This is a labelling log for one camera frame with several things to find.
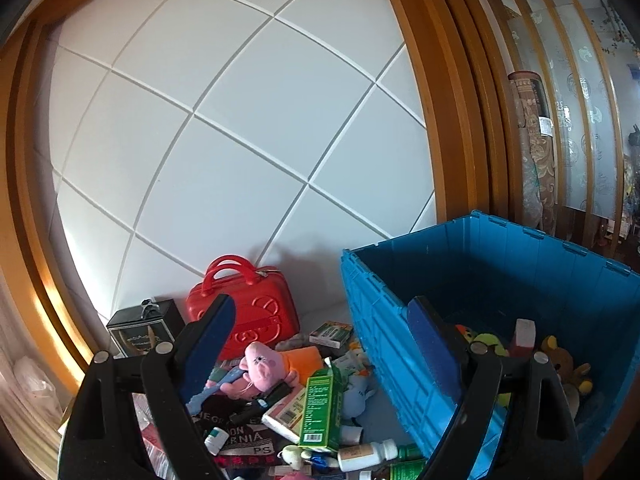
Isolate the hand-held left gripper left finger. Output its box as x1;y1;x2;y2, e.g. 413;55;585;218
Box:
57;294;237;480

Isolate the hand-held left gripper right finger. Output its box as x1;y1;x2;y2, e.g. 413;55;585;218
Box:
407;296;586;480

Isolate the blue plastic storage bin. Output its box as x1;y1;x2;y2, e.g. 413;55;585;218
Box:
341;210;640;478

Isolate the pink plush orange shirt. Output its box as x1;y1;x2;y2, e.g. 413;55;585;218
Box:
222;341;325;396

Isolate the black gift box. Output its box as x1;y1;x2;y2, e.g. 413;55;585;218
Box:
106;297;187;358

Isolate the red toy suitcase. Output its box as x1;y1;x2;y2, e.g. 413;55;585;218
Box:
186;255;301;361

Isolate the white plush toy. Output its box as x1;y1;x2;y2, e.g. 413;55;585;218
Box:
345;349;373;376

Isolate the black flashlight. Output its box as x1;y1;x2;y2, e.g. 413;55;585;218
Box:
250;382;292;409

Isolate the small white bottle green cap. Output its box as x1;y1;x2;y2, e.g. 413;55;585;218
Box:
204;427;229;456

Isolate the pink and white box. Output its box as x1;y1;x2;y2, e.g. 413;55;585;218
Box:
510;319;537;352

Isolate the black printed cloth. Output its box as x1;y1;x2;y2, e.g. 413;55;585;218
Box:
195;397;282;467

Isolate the white medicine box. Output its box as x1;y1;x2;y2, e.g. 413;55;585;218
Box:
262;385;308;436

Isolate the green and white small box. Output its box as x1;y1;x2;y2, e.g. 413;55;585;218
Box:
309;321;354;348

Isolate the green carton box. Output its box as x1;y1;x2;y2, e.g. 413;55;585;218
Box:
299;366;346;453

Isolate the green flat box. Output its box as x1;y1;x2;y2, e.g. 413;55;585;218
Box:
389;460;429;480

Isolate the white plastic bottle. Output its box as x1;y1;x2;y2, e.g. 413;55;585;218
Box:
337;439;399;472

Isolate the brown teddy plush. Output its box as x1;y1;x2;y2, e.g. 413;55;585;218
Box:
540;335;594;397

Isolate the clear plastic bag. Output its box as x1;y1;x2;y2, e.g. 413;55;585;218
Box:
0;355;67;456

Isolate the rolled patterned carpet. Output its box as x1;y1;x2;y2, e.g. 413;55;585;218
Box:
507;71;557;236

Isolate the wooden slat partition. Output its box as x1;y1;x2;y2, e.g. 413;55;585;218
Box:
474;0;640;261

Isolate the wooden wall trim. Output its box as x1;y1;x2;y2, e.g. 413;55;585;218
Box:
0;20;108;381

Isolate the wooden door frame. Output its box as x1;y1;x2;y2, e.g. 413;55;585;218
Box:
372;0;526;233

